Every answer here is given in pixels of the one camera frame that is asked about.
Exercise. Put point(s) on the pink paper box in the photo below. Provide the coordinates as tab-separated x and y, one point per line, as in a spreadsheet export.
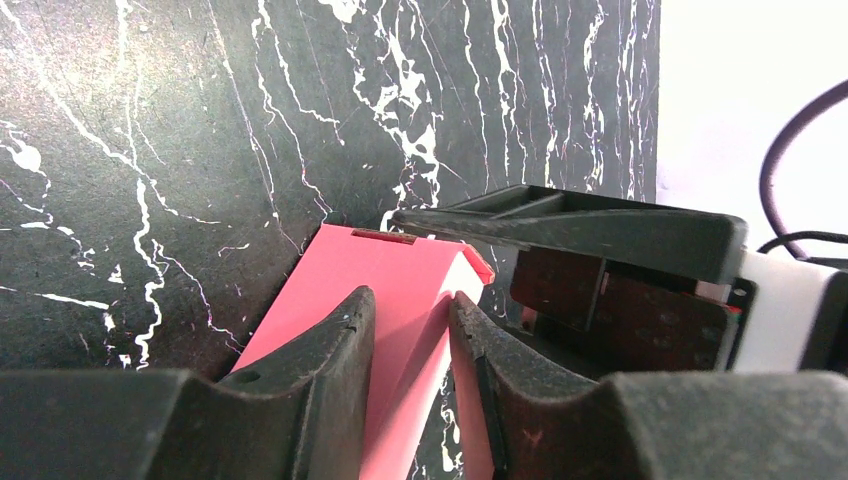
413	280

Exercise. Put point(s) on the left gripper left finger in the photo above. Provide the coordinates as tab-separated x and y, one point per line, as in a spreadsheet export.
297	413

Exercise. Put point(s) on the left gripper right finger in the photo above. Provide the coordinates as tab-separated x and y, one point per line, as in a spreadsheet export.
522	416

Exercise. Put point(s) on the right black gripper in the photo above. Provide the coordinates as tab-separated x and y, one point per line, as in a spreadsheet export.
635	308

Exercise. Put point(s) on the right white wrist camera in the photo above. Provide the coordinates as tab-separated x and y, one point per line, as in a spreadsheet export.
798	320

